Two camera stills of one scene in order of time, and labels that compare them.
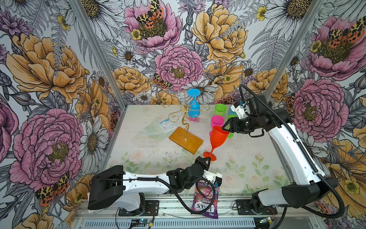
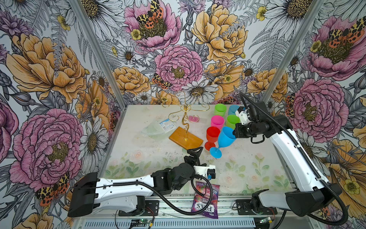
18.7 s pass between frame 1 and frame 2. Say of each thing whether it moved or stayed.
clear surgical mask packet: stayed
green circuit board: stayed
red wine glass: moved
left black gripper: moved
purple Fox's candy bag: stayed
